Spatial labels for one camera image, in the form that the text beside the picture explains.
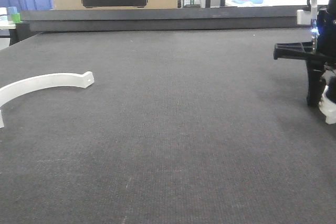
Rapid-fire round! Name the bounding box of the green cup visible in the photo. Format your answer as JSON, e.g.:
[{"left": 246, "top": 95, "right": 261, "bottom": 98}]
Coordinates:
[{"left": 11, "top": 13, "right": 21, "bottom": 24}]

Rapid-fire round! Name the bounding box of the small white pipe clamp ring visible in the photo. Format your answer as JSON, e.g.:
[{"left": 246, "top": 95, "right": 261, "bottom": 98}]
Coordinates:
[{"left": 318, "top": 86, "right": 336, "bottom": 125}]

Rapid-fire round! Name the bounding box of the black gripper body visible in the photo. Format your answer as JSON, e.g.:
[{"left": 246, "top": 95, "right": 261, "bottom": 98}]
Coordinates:
[{"left": 274, "top": 0, "right": 335, "bottom": 71}]

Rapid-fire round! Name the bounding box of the light blue cup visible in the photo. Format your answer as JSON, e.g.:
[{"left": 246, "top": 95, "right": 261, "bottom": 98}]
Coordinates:
[{"left": 7, "top": 6, "right": 18, "bottom": 15}]

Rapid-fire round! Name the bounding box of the large white curved clamp piece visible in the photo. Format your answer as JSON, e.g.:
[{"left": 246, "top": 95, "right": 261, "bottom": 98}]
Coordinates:
[{"left": 0, "top": 71, "right": 95, "bottom": 129}]

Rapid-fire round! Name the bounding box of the dark foam board stack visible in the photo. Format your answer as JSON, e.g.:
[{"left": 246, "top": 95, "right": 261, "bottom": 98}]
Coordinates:
[{"left": 20, "top": 6, "right": 301, "bottom": 32}]

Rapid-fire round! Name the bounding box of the light blue tray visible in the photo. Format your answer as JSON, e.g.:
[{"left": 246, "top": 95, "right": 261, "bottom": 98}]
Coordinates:
[{"left": 231, "top": 0, "right": 264, "bottom": 4}]

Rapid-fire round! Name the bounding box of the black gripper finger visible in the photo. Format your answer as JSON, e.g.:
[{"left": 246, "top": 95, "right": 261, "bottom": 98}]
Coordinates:
[{"left": 306, "top": 60, "right": 326, "bottom": 107}]

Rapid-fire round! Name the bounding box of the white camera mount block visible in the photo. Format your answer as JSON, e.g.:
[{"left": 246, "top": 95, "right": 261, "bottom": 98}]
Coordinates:
[{"left": 297, "top": 9, "right": 318, "bottom": 26}]

